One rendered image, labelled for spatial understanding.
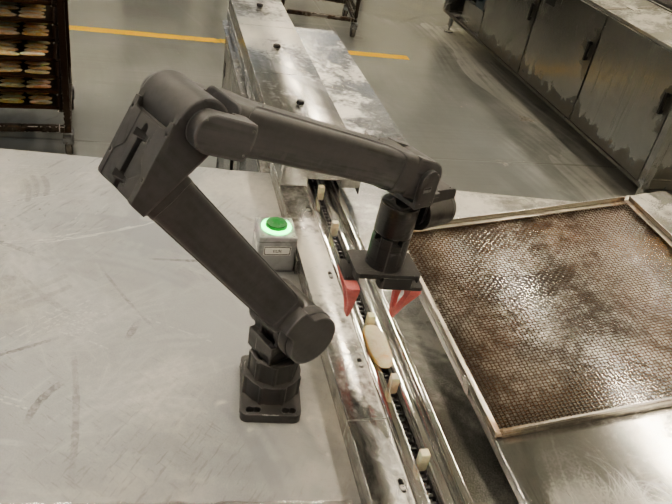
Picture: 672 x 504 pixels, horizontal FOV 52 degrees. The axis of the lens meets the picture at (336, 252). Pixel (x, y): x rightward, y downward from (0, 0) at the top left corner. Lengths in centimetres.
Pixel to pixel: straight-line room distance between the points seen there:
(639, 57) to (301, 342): 322
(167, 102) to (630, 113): 341
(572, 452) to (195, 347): 57
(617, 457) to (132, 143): 72
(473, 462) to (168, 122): 64
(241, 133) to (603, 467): 63
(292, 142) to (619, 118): 332
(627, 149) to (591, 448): 301
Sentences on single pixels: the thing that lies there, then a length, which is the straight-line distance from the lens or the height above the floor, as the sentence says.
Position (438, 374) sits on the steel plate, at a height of 82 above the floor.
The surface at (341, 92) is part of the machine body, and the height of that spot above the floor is 82.
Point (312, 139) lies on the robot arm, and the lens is 77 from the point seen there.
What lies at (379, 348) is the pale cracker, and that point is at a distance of 109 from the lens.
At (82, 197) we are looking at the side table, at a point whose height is 82.
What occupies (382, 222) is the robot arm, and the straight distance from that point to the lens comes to 98.
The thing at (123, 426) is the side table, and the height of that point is 82.
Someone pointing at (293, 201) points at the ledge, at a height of 86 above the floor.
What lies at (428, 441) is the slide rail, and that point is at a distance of 99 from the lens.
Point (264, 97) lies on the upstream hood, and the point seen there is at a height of 92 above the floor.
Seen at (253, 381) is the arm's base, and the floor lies 87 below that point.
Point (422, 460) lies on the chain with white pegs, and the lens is 95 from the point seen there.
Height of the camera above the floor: 157
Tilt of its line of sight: 34 degrees down
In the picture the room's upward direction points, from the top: 11 degrees clockwise
